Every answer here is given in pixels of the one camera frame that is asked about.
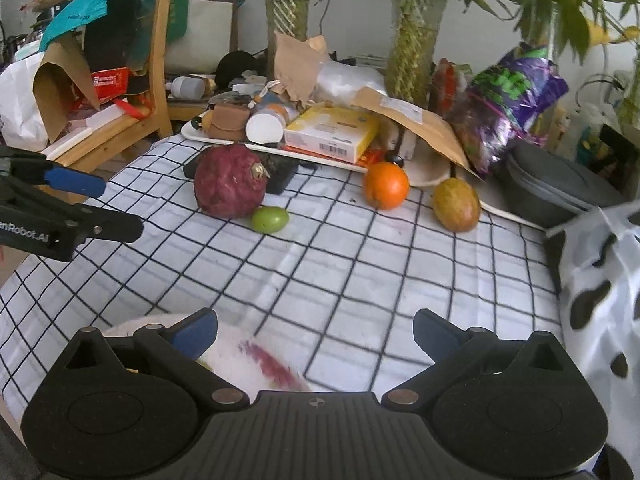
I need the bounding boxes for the checked bed sheet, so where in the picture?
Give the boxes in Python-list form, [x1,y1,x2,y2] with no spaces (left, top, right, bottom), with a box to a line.
[0,135,567,403]

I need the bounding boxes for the white round jar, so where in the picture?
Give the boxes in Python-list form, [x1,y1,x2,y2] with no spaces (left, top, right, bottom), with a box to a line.
[245,109,287,144]

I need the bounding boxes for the white canvas bag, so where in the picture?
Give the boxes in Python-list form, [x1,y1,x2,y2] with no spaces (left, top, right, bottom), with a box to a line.
[164,0,239,75]

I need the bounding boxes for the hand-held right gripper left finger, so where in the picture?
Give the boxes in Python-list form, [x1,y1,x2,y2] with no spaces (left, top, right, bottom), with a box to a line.
[52,308,250,413]

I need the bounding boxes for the black device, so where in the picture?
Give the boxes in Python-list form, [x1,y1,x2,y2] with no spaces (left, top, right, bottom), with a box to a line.
[598,124,640,192]

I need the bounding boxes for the white floral plate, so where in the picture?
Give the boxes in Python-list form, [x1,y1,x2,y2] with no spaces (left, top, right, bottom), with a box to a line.
[101,311,314,394]

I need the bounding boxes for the black round object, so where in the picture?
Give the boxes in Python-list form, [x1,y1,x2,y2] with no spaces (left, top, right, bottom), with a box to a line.
[215,51,259,92]

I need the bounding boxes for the brown paper envelope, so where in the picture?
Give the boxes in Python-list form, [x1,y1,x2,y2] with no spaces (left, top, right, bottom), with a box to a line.
[351,86,485,180]

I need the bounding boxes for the dark red round fruit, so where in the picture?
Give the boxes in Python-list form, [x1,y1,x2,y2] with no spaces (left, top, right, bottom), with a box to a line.
[193,143,271,220]

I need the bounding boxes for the white tray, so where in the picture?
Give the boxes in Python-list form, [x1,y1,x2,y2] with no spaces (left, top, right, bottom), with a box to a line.
[180,118,522,217]

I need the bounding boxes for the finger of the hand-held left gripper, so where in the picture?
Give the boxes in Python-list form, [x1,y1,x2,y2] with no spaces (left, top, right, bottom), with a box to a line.
[0,189,145,244]
[0,146,107,198]

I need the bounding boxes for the white bottle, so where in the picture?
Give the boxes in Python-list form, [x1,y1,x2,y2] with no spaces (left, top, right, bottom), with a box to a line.
[166,75,214,102]

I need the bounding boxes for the brown pouch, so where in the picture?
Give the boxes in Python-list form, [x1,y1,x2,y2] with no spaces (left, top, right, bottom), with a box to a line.
[207,102,251,139]

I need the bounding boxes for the glass vase with bamboo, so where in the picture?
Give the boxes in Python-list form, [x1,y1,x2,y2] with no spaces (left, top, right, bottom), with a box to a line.
[386,0,449,107]

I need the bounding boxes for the torn brown paper bag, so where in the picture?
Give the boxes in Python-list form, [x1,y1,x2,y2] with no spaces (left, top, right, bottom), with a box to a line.
[273,31,329,109]

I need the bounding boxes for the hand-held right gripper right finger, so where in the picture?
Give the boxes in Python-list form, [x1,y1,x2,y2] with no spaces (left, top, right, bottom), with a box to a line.
[381,308,583,412]

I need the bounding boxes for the teal plastic bag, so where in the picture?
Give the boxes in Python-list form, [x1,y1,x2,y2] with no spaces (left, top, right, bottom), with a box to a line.
[39,0,190,54]

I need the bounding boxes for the round yellow-green mango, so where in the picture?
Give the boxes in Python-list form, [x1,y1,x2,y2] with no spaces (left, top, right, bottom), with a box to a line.
[432,178,481,233]

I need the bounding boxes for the large brown paper bag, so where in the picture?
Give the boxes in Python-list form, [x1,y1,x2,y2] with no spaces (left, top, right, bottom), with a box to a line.
[31,36,102,147]

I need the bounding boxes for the orange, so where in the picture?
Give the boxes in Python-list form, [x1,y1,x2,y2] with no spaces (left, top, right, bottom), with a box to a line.
[363,161,410,211]

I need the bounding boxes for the cow-print blanket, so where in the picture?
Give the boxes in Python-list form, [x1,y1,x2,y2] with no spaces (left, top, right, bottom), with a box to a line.
[546,204,640,480]

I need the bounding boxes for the red snack packet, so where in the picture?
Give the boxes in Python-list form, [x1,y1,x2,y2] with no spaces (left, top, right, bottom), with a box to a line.
[431,58,474,117]

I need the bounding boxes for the wooden chair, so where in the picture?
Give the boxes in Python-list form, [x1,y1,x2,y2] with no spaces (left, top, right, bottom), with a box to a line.
[44,0,178,173]

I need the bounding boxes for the glass vase with stems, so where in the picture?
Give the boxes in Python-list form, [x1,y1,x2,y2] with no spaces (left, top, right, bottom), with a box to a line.
[261,0,312,47]

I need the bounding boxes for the purple snack bag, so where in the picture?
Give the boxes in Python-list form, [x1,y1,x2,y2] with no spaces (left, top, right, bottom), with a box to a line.
[449,46,569,177]

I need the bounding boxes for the grey zip case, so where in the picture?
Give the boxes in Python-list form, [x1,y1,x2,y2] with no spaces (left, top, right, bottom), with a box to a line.
[504,139,627,229]

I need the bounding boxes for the clear plastic bag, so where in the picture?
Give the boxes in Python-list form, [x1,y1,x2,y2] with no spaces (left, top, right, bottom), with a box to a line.
[314,61,387,107]

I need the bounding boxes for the red cardboard box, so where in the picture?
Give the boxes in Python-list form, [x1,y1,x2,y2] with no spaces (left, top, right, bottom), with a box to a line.
[91,67,132,99]

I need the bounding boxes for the yellow cardboard box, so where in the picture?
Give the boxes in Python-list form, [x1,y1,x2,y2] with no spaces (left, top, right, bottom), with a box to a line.
[283,104,381,164]

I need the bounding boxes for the green leafy plant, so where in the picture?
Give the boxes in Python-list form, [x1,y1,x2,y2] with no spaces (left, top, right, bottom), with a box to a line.
[440,0,640,63]

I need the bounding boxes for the white plastic bag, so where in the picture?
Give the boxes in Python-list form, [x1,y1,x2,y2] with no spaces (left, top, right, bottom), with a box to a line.
[0,51,49,152]

